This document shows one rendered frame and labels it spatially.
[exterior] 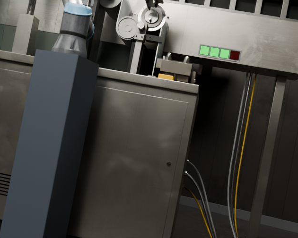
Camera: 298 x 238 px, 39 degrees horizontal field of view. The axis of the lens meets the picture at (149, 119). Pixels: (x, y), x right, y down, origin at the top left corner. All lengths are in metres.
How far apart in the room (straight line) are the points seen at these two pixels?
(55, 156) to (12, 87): 0.56
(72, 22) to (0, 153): 0.75
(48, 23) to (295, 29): 1.50
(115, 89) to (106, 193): 0.49
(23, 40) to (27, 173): 0.98
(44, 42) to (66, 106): 1.13
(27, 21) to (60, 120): 0.97
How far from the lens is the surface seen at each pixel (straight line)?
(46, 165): 1.76
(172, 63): 2.23
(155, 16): 2.31
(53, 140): 1.74
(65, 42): 1.82
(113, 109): 2.00
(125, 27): 2.33
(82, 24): 1.84
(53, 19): 2.81
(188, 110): 1.97
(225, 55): 2.60
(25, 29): 2.56
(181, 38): 2.62
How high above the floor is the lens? 0.67
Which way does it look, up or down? 1 degrees up
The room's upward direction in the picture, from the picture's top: 11 degrees clockwise
